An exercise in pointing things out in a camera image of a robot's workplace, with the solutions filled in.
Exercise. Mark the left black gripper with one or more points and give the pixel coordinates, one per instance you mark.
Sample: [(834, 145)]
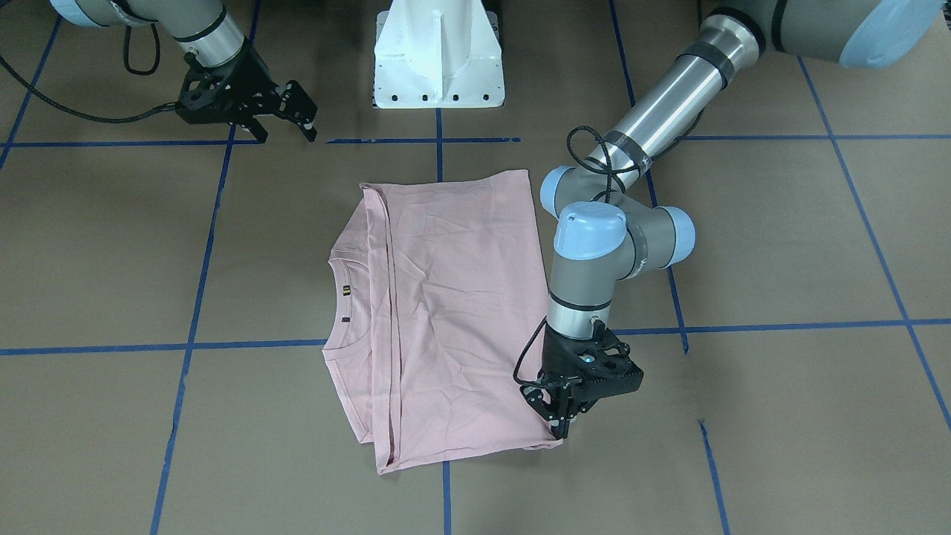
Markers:
[(559, 362)]

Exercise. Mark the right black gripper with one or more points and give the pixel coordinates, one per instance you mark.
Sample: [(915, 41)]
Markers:
[(249, 83)]

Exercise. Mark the pink Snoopy t-shirt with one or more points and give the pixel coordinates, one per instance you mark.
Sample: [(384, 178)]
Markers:
[(439, 287)]

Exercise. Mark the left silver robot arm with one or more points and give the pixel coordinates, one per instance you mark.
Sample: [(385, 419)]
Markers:
[(603, 236)]

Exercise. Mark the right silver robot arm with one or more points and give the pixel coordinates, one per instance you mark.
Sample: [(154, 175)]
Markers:
[(204, 27)]

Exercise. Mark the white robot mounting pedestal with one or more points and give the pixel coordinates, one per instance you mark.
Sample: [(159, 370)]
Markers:
[(438, 54)]

